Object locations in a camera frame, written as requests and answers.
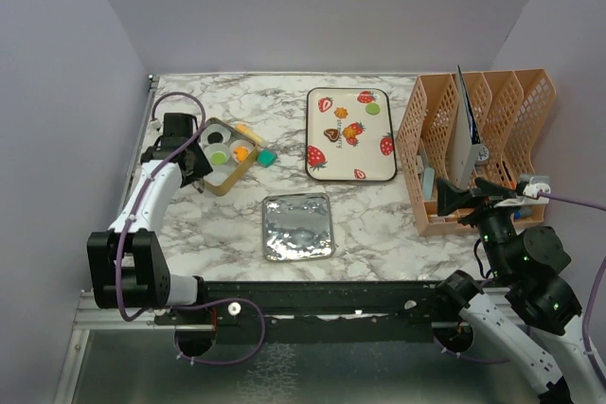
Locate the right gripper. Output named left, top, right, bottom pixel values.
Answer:
left=436, top=174, right=523, bottom=278

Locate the green round cookie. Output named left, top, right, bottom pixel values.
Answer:
left=211, top=151, right=227, bottom=165
left=365, top=102, right=381, bottom=115

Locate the black sandwich cookie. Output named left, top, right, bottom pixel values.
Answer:
left=207, top=132, right=223, bottom=144

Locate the gold cookie tin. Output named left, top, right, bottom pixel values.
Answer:
left=200, top=117, right=260, bottom=196

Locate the orange fish cookie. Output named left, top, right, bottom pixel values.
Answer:
left=234, top=147, right=249, bottom=162

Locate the tin lid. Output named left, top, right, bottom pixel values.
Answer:
left=261, top=192, right=335, bottom=262

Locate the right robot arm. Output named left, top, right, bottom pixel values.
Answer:
left=435, top=174, right=605, bottom=403

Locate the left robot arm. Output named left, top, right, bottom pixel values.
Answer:
left=86, top=114, right=212, bottom=324

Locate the white folder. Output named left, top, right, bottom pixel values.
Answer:
left=448, top=67, right=490, bottom=188

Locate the peach file organizer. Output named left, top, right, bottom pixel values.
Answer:
left=395, top=68, right=556, bottom=236

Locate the strawberry tray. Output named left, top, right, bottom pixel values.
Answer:
left=305, top=87, right=397, bottom=183

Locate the orange flower cookie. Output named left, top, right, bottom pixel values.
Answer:
left=334, top=108, right=348, bottom=119

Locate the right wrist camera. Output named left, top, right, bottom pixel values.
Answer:
left=515, top=173, right=551, bottom=200

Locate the aluminium frame rail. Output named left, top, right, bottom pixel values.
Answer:
left=51, top=288, right=179, bottom=404

